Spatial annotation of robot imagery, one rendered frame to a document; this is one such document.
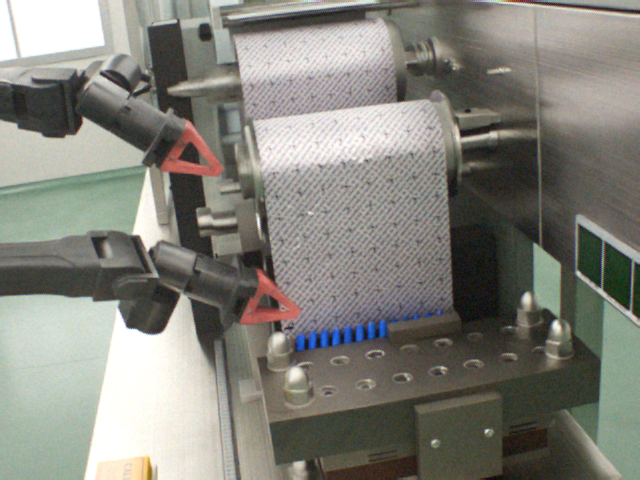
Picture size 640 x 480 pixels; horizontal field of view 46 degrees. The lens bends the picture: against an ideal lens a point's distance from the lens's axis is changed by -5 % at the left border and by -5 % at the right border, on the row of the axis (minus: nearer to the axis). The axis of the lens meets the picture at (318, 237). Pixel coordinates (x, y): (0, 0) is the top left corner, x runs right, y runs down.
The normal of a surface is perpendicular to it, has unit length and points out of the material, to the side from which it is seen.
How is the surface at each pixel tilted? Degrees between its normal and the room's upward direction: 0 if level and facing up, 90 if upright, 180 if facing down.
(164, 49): 90
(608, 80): 90
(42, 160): 90
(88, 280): 114
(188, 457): 0
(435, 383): 0
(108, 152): 90
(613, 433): 0
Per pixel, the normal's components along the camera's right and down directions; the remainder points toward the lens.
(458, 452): 0.15, 0.32
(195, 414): -0.11, -0.94
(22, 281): 0.47, 0.61
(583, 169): -0.98, 0.14
